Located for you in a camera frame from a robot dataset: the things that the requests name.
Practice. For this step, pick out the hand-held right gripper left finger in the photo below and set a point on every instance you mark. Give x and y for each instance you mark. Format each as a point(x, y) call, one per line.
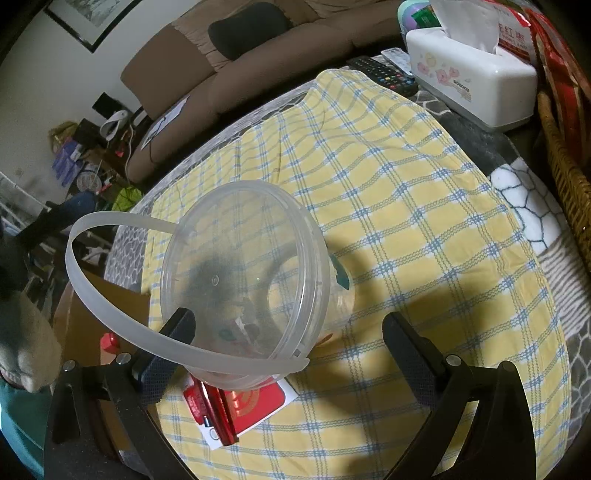
point(161, 369)

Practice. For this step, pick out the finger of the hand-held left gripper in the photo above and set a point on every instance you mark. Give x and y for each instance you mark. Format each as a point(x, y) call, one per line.
point(74, 205)

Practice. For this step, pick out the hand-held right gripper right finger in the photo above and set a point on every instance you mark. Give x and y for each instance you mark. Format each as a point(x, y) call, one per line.
point(411, 364)

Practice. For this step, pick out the large cardboard box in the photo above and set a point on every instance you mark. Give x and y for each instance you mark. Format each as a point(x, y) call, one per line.
point(83, 318)

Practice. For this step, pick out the clear plastic bucket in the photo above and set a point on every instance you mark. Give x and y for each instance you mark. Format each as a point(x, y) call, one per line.
point(231, 277)

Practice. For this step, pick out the person's left forearm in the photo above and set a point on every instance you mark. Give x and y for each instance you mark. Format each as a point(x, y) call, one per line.
point(27, 341)

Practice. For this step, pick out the round printed lid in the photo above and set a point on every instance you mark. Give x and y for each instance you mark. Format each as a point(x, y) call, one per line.
point(87, 180)

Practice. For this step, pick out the blue boxes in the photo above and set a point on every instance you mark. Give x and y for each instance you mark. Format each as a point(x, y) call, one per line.
point(67, 161)

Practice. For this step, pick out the white pipe rack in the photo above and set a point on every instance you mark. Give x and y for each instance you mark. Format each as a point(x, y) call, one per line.
point(23, 194)

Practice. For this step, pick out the yellow-green bag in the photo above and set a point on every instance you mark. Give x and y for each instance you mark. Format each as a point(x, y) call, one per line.
point(127, 198)

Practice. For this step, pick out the white handheld device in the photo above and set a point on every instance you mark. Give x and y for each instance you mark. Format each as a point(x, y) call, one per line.
point(113, 125)

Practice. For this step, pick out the red envelope card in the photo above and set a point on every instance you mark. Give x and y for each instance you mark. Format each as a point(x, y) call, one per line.
point(258, 401)

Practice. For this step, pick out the white paper sheet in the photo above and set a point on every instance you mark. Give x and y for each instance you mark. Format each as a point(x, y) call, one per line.
point(168, 117)

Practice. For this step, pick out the person's teal clothing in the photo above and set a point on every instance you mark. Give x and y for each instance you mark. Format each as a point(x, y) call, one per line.
point(21, 429)

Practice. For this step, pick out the yellow plaid cloth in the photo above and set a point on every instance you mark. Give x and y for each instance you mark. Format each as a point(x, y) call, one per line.
point(415, 207)

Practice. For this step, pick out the grey patterned blanket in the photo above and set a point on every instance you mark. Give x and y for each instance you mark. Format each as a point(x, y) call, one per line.
point(521, 194)

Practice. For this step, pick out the wicker basket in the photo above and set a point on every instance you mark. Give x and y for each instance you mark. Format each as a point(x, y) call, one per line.
point(568, 184)

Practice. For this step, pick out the black cushion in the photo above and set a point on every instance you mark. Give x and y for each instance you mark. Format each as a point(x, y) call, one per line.
point(244, 27)

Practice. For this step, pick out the brown sofa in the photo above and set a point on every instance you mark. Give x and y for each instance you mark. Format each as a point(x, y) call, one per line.
point(277, 50)

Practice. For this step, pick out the black remote control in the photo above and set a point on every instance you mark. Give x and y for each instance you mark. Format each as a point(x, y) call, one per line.
point(383, 74)

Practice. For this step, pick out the white tissue box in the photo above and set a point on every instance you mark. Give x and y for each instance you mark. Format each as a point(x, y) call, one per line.
point(461, 74)

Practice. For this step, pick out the grey remote control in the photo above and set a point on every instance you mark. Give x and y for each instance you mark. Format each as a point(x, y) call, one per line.
point(397, 57)

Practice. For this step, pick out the red packaging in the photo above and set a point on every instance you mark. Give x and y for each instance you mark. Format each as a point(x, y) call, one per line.
point(558, 69)

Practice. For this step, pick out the pastel round container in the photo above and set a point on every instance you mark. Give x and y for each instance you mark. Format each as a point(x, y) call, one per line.
point(413, 14)

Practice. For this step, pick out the framed wall picture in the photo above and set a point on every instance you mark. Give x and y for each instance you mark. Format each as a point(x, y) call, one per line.
point(92, 18)

